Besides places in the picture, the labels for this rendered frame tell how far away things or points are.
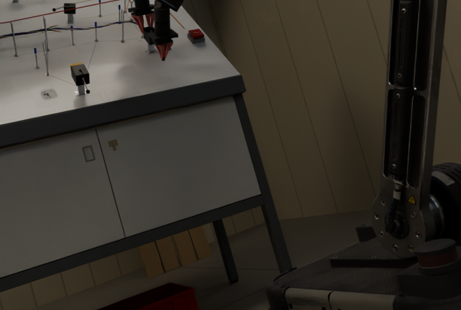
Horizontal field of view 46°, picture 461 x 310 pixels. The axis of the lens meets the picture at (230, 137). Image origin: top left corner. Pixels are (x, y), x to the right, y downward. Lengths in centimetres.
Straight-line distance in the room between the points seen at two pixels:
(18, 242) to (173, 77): 79
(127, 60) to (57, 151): 47
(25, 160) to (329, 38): 238
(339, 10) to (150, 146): 201
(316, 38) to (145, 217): 222
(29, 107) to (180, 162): 55
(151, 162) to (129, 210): 19
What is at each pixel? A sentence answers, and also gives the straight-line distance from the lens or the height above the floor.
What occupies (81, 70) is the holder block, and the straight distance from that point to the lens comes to 194.
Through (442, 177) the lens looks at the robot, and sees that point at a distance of 121.
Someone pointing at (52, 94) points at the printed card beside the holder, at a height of 95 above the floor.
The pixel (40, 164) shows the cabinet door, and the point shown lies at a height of 72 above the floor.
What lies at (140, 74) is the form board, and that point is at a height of 96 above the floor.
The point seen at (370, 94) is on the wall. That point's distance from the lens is 357.
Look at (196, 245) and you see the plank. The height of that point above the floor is 10.
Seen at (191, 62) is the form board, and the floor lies 97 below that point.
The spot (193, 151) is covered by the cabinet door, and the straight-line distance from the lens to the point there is 204.
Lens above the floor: 54
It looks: 3 degrees up
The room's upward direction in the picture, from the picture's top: 16 degrees counter-clockwise
